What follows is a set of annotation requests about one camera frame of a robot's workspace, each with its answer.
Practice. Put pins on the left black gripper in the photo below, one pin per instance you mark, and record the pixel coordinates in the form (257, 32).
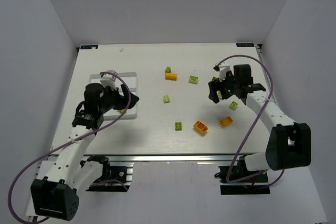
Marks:
(119, 98)

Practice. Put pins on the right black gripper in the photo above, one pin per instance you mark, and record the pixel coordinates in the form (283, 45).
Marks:
(218, 87)

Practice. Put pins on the long orange lego brick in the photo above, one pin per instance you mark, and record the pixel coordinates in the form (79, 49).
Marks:
(171, 76)

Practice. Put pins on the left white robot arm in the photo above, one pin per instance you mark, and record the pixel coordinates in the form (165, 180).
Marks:
(57, 194)

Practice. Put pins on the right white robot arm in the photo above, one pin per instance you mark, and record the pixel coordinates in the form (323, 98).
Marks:
(289, 144)

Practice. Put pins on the white compartment tray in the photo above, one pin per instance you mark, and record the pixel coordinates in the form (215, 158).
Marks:
(131, 79)

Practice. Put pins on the pale green lego brick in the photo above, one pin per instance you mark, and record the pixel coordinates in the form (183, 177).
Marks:
(233, 105)

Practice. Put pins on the light green lego brick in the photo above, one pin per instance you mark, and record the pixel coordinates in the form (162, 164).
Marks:
(193, 79)
(166, 99)

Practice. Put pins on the orange curved lego brick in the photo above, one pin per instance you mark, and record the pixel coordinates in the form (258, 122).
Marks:
(200, 127)

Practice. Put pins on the right blue label sticker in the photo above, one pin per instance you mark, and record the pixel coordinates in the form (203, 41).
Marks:
(245, 44)

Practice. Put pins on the blue label sticker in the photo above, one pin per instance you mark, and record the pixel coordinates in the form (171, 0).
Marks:
(88, 47)
(245, 44)

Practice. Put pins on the left blue label sticker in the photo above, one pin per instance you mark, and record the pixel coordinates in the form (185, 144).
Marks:
(88, 47)

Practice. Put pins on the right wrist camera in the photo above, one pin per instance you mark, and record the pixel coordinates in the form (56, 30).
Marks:
(222, 68)

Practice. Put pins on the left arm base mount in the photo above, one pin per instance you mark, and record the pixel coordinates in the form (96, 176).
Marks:
(119, 180)

